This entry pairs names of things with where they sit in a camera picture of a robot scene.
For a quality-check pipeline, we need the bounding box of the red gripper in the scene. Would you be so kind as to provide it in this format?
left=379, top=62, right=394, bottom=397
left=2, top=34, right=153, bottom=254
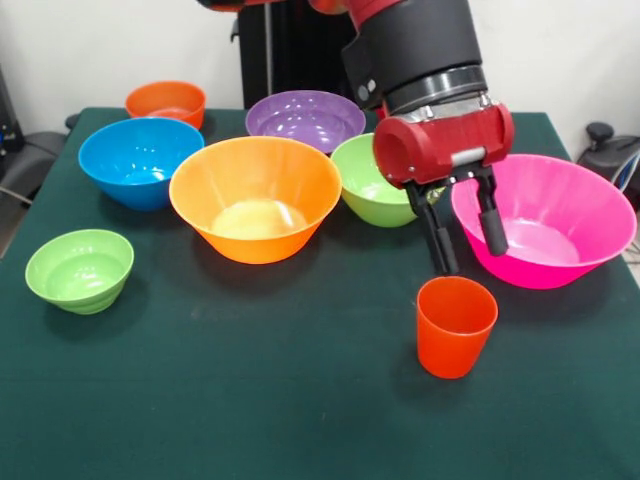
left=372, top=102, right=516, bottom=275

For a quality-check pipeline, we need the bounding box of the orange-red plastic cup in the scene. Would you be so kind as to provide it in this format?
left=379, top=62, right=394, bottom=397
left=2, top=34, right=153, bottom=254
left=416, top=275, right=500, bottom=380

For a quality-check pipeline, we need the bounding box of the large pink bowl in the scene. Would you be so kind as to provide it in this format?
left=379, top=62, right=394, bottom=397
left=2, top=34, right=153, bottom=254
left=451, top=153, right=638, bottom=290

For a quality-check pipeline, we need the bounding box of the medium green bowl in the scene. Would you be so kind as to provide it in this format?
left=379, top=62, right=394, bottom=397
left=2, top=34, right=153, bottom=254
left=330, top=132, right=419, bottom=229

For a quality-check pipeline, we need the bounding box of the purple bowl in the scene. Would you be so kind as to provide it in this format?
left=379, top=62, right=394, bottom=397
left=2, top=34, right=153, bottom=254
left=244, top=89, right=367, bottom=155

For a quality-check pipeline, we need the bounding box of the large orange bowl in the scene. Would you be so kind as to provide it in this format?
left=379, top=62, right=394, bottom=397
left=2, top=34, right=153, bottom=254
left=168, top=135, right=343, bottom=265

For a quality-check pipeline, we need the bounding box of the dark green tablecloth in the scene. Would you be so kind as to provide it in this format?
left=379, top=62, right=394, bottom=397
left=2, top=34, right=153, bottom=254
left=0, top=107, right=640, bottom=480

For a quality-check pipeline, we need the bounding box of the small orange bowl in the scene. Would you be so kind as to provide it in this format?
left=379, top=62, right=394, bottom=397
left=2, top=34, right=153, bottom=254
left=124, top=80, right=207, bottom=130

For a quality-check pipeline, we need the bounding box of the large blue bowl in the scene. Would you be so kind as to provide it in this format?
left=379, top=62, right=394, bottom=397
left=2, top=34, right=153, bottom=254
left=78, top=117, right=206, bottom=212

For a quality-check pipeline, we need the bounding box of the small green bowl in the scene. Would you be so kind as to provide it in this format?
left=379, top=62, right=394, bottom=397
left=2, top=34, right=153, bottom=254
left=24, top=228, right=135, bottom=316

